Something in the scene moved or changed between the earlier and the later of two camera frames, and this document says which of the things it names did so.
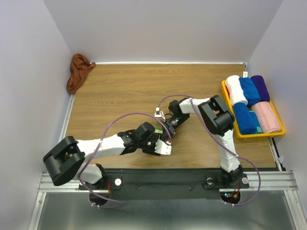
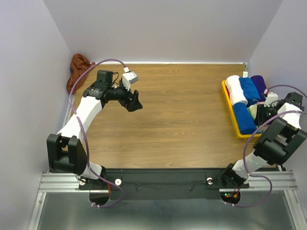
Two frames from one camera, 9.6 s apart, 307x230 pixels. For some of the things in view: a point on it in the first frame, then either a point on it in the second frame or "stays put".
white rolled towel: [237, 94] stays put
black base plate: [170, 183] stays put
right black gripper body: [175, 121] to [264, 113]
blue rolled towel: [250, 90] stays put
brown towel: [80, 67] stays put
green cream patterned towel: [159, 130] to [253, 109]
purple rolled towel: [262, 88] stays put
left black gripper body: [148, 146] to [120, 94]
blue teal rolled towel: [248, 121] stays put
